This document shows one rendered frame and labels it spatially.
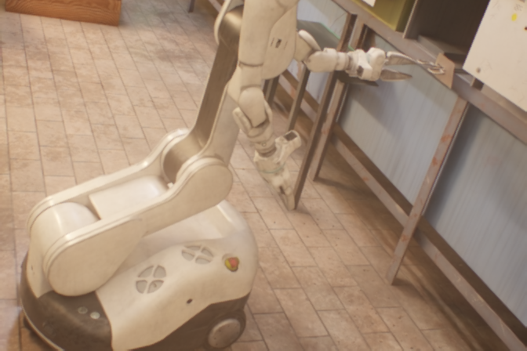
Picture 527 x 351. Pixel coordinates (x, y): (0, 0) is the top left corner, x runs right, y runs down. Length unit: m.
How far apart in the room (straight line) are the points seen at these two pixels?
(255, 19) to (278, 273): 1.26
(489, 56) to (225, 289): 1.04
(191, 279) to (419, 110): 1.24
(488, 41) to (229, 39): 0.79
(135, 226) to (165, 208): 0.10
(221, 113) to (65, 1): 2.91
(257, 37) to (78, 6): 3.20
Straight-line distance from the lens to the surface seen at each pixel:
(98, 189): 2.01
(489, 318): 2.41
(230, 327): 2.10
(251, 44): 1.58
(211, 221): 2.19
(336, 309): 2.51
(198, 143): 1.94
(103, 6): 4.71
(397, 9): 2.80
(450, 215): 2.53
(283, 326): 2.35
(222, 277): 1.92
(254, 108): 1.64
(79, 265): 1.89
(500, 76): 2.12
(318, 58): 2.11
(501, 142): 2.36
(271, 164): 1.77
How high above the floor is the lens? 1.47
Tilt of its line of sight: 26 degrees down
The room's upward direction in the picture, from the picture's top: 16 degrees clockwise
